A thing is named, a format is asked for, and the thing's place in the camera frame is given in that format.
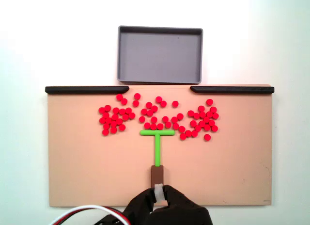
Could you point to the beige flat board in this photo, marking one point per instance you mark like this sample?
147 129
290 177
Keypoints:
97 174

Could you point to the red round puck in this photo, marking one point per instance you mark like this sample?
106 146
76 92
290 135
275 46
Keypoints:
202 114
122 111
128 110
124 101
207 127
201 123
150 112
113 124
147 125
196 116
113 130
131 116
207 137
142 119
215 116
163 103
153 126
194 133
198 128
160 126
165 119
119 97
209 114
105 115
105 132
206 119
181 129
193 123
188 133
122 127
119 121
212 123
174 119
116 110
135 103
108 120
144 111
125 117
149 105
154 119
107 107
214 128
190 113
180 116
102 120
176 126
213 109
175 103
158 99
102 110
106 125
137 96
183 136
201 108
209 101
115 117
154 108
168 124

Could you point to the grey rectangular tray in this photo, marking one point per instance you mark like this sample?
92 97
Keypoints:
159 55

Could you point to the black rail strip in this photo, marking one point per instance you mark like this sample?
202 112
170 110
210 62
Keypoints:
232 89
84 90

